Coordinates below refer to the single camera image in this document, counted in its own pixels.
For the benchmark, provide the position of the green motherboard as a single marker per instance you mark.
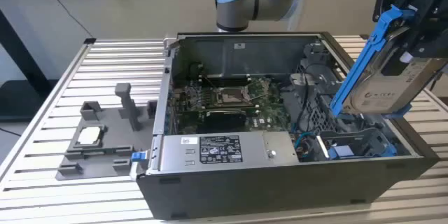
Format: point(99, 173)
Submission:
point(270, 113)

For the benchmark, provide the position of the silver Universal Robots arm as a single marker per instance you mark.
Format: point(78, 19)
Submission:
point(266, 6)

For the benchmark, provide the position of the black table end cap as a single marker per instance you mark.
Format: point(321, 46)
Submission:
point(90, 41)

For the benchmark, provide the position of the black monitor stand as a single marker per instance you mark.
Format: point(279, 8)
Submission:
point(25, 98)

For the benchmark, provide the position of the white case label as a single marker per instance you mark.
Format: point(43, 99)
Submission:
point(239, 46)

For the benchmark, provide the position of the black open PC case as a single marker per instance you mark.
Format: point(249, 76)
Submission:
point(245, 195)

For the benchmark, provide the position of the green RAM stick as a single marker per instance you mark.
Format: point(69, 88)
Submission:
point(99, 152)

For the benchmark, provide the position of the CPU socket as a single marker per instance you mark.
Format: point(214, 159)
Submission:
point(233, 96)

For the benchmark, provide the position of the hard disk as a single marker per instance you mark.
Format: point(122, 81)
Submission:
point(371, 90)

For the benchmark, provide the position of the grey parts rack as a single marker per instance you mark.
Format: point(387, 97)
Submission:
point(105, 119)

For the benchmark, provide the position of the blue case latch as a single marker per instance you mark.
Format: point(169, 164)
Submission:
point(138, 155)

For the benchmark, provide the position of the silver CPU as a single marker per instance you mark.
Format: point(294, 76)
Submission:
point(90, 136)

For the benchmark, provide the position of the grey disk bay cage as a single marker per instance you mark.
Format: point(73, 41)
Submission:
point(315, 108)

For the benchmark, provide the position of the silver power supply unit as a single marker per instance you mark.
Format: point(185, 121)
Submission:
point(175, 150)

